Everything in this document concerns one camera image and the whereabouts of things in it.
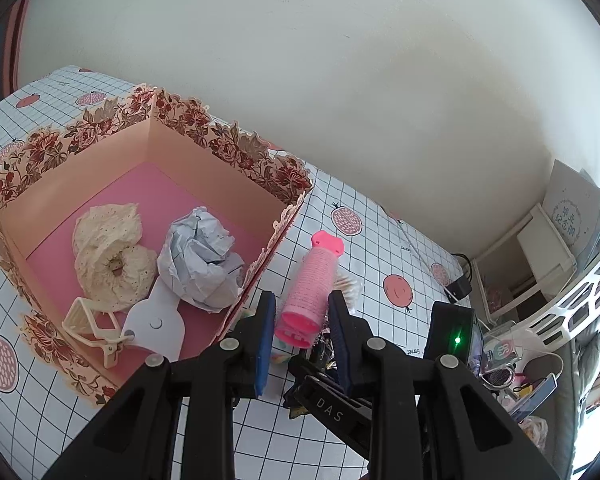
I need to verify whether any cream plastic hair clip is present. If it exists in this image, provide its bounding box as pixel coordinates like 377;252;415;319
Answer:
62;297;131;370

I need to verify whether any white wooden shelf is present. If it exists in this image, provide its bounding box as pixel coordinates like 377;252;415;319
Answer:
472;205;578;321

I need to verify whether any white plastic holder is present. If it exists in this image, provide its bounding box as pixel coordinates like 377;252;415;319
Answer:
121;280;185;361

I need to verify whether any white printed card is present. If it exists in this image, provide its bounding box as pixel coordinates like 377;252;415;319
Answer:
542;159;600;251

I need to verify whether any white plastic basket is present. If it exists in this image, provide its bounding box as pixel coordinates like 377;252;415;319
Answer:
500;247;600;361

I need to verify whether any white cable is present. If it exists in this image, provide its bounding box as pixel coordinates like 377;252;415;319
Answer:
395;220;451;288

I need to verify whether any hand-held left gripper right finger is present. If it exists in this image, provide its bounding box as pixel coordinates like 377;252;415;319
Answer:
327;291;563;480

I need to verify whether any floral paper box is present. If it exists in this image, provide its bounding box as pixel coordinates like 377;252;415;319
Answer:
0;85;315;406

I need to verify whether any desktop with checkered fruit tablecloth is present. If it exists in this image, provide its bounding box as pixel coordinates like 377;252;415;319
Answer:
0;65;481;480

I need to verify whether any black round mesh device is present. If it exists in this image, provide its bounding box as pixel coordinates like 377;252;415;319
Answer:
480;362;518;391

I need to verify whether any black power adapter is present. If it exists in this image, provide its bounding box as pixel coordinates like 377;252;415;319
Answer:
442;252;473;303

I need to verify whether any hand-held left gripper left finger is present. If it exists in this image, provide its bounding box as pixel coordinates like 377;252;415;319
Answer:
42;291;277;480

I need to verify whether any bag of cotton swabs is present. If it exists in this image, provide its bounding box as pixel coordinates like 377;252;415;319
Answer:
332;272;366;311

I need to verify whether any cream lace scrunchie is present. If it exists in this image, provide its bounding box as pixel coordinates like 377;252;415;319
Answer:
72;203;158;311

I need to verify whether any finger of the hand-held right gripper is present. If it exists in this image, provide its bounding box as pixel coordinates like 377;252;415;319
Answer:
282;372;378;471

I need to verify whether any white paper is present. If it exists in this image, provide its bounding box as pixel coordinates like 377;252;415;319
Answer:
157;207;246;313

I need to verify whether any pink hair roller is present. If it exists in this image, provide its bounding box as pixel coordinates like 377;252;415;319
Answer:
274;230;344;348

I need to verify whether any pink board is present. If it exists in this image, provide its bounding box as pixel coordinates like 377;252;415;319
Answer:
2;0;31;96

